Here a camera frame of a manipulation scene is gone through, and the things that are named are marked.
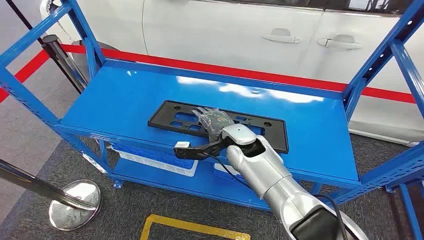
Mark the chrome stanchion post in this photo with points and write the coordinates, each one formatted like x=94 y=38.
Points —
x=74 y=205

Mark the blue metal shelf rack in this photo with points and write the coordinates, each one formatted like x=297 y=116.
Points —
x=116 y=99
x=409 y=212

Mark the black plastic frame part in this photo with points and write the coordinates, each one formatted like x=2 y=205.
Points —
x=165 y=122

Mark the black camera bracket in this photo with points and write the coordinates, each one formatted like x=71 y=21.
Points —
x=195 y=152

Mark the white car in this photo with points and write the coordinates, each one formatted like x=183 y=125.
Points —
x=232 y=33

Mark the black topped stanchion post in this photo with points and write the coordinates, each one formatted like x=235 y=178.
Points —
x=54 y=46

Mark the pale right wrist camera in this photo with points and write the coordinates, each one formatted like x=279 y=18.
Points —
x=182 y=144

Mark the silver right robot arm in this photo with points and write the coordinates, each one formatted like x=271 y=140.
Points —
x=265 y=165

